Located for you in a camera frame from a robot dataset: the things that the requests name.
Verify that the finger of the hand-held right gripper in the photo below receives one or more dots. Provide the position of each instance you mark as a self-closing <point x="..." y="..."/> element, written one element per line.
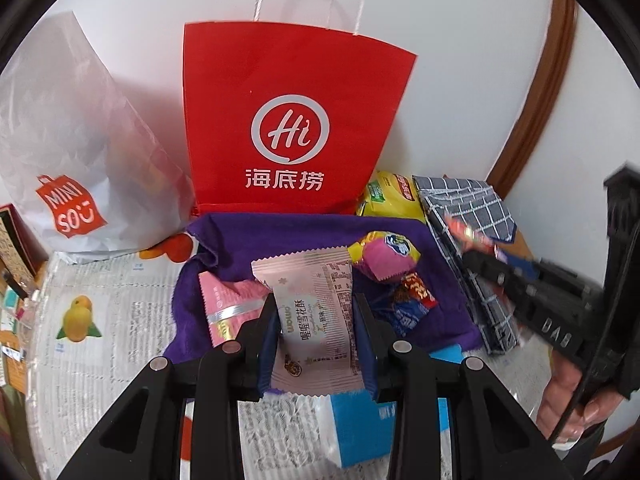
<point x="495" y="275"/>
<point x="520" y="262"/>

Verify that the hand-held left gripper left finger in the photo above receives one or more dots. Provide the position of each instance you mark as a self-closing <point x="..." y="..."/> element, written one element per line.
<point x="267" y="355"/>

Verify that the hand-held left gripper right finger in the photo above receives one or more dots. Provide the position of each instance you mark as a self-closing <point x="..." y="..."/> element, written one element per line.
<point x="364" y="355"/>

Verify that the pale pink pastry packet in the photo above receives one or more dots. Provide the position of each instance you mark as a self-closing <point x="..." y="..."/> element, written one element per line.
<point x="310" y="310"/>

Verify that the blue red candy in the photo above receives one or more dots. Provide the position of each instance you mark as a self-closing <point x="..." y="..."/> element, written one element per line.
<point x="410" y="305"/>

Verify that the pink yellow candy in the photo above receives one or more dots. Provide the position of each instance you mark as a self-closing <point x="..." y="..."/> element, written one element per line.
<point x="385" y="255"/>

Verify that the person's right hand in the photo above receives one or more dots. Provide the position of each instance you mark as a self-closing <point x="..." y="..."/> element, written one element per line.
<point x="565" y="400"/>

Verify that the pink silver-striped snack packet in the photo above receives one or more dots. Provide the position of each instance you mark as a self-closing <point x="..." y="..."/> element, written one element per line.
<point x="225" y="300"/>

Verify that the blue white tissue pack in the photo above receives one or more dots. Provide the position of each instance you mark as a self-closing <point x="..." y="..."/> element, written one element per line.
<point x="360" y="425"/>

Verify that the grey checkered pouch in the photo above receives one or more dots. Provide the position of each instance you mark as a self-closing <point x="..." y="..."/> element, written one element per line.
<point x="460" y="195"/>

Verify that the purple towel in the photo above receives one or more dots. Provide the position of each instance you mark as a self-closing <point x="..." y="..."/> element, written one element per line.
<point x="230" y="240"/>

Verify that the yellow green snack packet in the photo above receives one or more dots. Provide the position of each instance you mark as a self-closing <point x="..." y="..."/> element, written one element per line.
<point x="390" y="195"/>

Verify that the fruit printed table cover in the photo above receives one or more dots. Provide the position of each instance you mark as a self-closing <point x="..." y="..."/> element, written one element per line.
<point x="125" y="310"/>

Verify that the red paper bag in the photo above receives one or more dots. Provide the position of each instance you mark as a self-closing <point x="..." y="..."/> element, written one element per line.
<point x="225" y="110"/>

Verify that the white shopping bag orange logo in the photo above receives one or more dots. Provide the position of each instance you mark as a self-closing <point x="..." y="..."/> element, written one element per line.
<point x="100" y="160"/>

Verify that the patterned book red cover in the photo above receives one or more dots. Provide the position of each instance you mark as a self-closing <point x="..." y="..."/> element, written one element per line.
<point x="12" y="245"/>

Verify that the brown wooden door frame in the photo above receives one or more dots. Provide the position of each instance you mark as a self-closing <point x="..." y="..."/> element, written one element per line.
<point x="540" y="110"/>

